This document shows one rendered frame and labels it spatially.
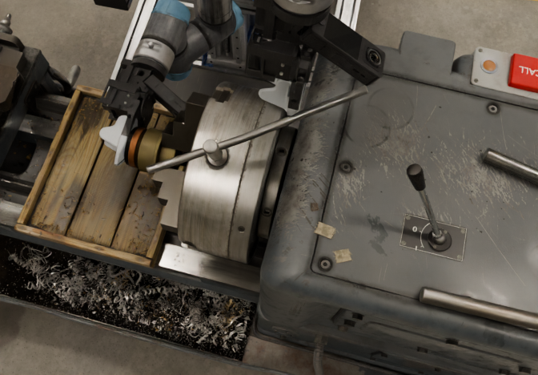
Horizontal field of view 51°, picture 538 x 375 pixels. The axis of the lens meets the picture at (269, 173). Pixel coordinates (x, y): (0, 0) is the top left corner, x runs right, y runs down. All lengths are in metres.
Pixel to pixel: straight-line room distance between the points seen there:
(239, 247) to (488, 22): 2.00
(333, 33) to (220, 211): 0.36
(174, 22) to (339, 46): 0.56
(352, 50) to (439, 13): 2.01
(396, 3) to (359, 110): 1.79
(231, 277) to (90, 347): 1.01
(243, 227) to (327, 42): 0.37
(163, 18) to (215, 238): 0.47
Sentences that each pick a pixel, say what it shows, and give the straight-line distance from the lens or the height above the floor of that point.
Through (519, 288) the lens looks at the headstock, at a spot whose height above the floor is 1.25.
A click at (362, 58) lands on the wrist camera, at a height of 1.48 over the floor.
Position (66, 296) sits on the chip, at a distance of 1.60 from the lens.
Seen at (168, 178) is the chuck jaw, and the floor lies 1.10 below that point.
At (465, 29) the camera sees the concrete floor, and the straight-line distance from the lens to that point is 2.69.
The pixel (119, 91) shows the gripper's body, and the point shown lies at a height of 1.11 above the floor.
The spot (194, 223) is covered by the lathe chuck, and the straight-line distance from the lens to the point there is 0.94.
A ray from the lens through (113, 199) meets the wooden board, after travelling 1.28.
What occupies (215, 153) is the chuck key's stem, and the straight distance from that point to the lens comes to 0.83.
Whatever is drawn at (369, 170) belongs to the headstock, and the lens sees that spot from 0.88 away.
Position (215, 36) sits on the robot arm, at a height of 1.00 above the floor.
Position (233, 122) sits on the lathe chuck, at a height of 1.24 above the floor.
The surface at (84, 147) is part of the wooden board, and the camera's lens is 1.34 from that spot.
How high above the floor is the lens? 2.06
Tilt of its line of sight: 69 degrees down
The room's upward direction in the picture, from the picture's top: 3 degrees clockwise
